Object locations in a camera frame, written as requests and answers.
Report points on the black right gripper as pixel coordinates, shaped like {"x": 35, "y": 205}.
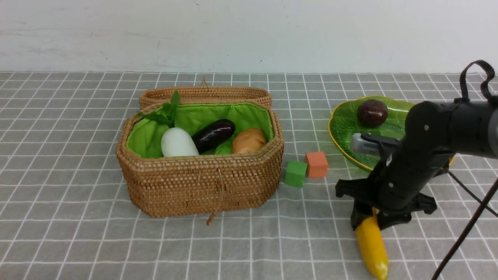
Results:
{"x": 394, "y": 187}

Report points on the yellow banana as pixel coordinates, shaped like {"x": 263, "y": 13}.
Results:
{"x": 371, "y": 246}

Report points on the dark purple passion fruit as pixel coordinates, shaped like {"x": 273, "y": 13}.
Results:
{"x": 372, "y": 113}

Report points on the brown potato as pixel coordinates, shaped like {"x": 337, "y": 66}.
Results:
{"x": 248, "y": 141}

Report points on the green bitter gourd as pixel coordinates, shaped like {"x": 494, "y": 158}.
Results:
{"x": 224, "y": 148}

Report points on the dark purple eggplant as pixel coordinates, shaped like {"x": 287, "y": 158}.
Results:
{"x": 213, "y": 135}

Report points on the white radish with leaves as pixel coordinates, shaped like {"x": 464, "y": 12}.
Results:
{"x": 156, "y": 135}

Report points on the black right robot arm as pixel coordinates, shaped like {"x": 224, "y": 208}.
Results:
{"x": 434, "y": 133}

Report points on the orange foam cube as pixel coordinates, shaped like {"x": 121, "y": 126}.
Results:
{"x": 317, "y": 164}

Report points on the green foam cube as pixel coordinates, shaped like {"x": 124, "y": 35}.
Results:
{"x": 295, "y": 173}

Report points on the green glass leaf plate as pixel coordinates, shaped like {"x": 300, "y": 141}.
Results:
{"x": 343, "y": 124}

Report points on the woven rattan basket lid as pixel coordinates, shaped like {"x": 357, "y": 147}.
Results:
{"x": 206, "y": 94}

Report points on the woven rattan basket green lining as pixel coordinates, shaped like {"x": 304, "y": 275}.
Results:
{"x": 210, "y": 183}

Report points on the grey checked tablecloth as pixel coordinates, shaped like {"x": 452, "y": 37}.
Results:
{"x": 65, "y": 209}

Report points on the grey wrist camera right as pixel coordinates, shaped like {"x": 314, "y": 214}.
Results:
{"x": 373, "y": 145}

